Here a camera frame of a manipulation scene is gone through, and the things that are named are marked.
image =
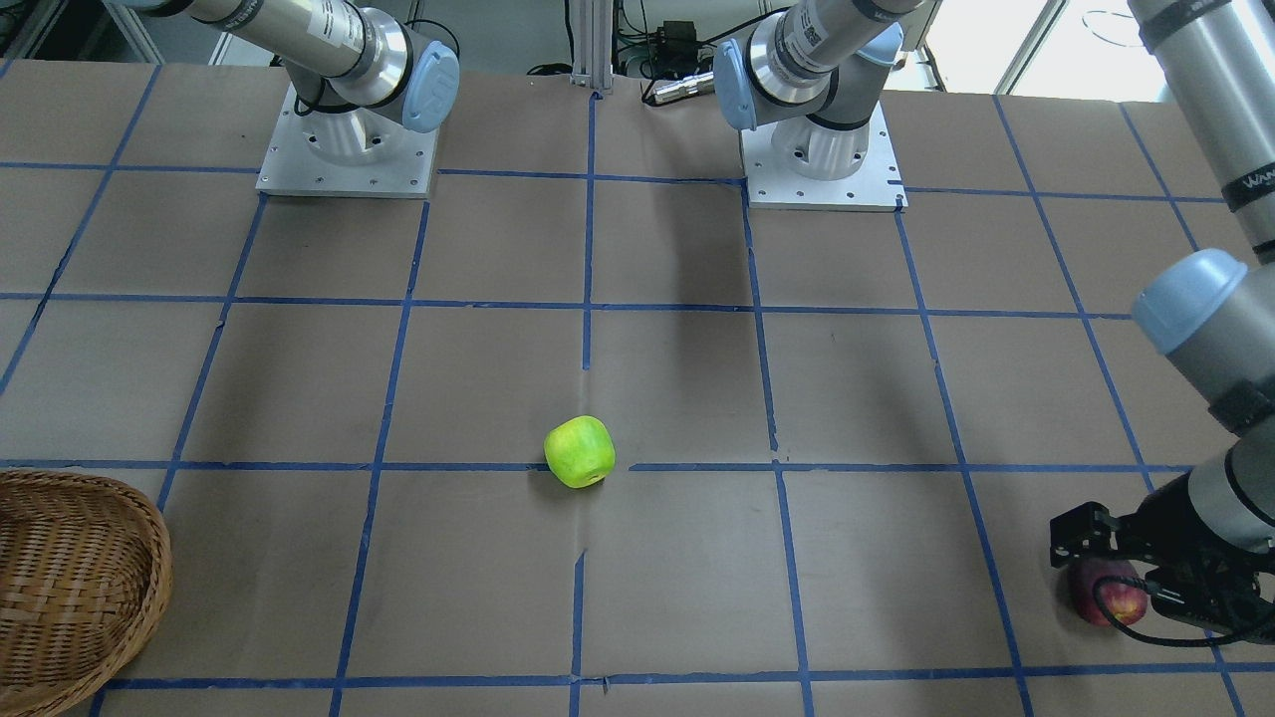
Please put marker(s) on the black power adapter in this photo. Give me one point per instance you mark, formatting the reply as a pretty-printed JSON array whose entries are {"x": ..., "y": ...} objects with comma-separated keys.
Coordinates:
[{"x": 675, "y": 38}]

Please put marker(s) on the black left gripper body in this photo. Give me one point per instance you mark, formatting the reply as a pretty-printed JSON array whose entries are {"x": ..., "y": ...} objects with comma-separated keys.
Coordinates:
[{"x": 1167, "y": 526}]

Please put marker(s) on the silver cylindrical connector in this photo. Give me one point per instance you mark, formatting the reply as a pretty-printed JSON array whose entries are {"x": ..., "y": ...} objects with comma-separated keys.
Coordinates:
[{"x": 660, "y": 93}]

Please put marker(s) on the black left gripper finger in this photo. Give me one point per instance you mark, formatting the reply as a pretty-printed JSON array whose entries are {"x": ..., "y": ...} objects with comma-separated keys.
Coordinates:
[{"x": 1087, "y": 531}]

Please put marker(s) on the aluminium frame post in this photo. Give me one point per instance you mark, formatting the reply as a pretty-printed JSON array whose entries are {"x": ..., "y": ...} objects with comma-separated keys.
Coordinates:
[{"x": 592, "y": 35}]

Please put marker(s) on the green apple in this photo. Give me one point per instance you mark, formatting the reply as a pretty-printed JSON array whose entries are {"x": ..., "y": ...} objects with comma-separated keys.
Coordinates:
[{"x": 580, "y": 452}]

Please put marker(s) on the woven wicker basket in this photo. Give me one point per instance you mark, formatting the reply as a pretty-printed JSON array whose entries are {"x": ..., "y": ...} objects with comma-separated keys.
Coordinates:
[{"x": 86, "y": 577}]

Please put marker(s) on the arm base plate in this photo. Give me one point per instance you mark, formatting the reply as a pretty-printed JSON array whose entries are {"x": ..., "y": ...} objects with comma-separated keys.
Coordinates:
[
  {"x": 795, "y": 164},
  {"x": 350, "y": 155}
]

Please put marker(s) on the dark red apple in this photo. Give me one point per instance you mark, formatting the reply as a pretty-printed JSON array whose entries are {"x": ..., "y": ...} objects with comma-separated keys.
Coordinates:
[{"x": 1125, "y": 603}]

